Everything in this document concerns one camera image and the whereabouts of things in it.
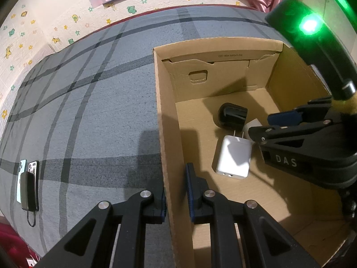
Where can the cardboard box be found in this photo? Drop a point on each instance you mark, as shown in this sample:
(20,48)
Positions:
(279,195)

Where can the black cylindrical lamp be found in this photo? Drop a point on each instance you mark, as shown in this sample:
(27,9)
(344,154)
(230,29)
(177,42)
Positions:
(231,115)

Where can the grey plaid bed sheet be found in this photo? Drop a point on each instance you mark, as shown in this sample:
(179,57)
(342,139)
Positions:
(97,117)

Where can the small white charger plug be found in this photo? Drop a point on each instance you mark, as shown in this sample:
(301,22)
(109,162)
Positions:
(252,124)

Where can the black power bank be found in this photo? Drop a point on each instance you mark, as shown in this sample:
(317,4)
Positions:
(29,191)

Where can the red cloth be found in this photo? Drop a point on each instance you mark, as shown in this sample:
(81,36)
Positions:
(14,243)

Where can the teal smartphone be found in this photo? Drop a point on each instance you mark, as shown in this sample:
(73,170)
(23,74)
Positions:
(20,184)

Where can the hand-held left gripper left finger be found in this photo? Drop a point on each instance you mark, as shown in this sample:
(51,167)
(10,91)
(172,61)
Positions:
(162,209)

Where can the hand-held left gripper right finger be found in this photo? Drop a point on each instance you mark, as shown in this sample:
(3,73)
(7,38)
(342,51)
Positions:
(191,189)

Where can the smartphone with clear case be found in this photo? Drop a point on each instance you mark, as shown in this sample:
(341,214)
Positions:
(33,166)

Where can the large white charger plug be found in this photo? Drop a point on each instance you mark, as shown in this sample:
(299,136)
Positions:
(233,156)

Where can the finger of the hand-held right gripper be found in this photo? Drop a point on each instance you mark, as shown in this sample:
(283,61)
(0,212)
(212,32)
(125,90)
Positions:
(279,134)
(284,118)

